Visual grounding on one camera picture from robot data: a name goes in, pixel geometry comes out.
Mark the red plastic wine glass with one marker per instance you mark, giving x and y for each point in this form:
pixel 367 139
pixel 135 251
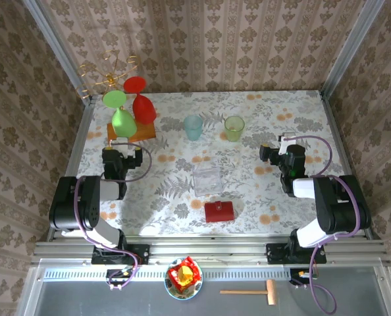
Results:
pixel 143 108

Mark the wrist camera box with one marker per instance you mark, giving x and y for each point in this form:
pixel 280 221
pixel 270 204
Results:
pixel 294 153
pixel 114 160

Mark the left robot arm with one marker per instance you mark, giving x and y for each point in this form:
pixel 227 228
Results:
pixel 67 207

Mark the red leather card holder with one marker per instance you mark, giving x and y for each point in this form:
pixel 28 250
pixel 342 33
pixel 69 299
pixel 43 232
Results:
pixel 219 212

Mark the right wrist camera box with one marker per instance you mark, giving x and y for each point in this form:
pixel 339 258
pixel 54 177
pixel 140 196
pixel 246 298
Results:
pixel 294 153

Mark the aluminium frame post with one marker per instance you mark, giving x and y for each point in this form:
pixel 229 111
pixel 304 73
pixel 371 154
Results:
pixel 353 46
pixel 56 46

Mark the green plastic wine glass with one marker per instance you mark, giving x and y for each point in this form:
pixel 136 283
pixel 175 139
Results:
pixel 123 123

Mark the green plastic cup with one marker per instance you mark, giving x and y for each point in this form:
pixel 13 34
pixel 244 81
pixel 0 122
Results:
pixel 234 129

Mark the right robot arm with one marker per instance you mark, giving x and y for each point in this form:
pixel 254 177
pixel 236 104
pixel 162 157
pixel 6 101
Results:
pixel 340 207

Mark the floral patterned tablecloth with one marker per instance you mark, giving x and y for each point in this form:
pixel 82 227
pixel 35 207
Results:
pixel 281 108

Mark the small wooden mallet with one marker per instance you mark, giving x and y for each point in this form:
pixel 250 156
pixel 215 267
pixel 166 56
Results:
pixel 271 291

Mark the patterned ceramic bowl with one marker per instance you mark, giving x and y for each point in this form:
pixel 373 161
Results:
pixel 172 291

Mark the blue plastic cup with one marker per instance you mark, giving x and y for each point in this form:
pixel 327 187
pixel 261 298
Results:
pixel 193 128

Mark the aluminium side rail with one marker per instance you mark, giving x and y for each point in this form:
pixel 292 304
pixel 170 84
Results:
pixel 343 148
pixel 83 131

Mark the red yellow snack packet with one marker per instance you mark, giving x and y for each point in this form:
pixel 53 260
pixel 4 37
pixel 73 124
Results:
pixel 184 274

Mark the long aluminium frame rail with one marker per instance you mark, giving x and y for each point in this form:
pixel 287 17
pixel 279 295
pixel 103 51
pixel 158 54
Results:
pixel 215 250

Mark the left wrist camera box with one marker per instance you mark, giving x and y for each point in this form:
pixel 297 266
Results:
pixel 114 160

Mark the clear plastic box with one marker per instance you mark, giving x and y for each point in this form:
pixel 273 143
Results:
pixel 208 181

